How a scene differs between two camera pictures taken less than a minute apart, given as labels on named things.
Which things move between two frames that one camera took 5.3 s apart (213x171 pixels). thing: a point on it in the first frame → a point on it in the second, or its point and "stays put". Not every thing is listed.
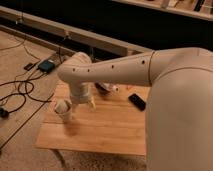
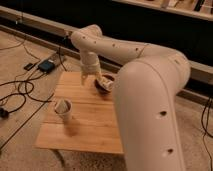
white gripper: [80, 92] → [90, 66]
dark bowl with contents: [105, 88] stays put
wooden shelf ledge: [202, 9] stays put
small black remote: [28, 66] stays put
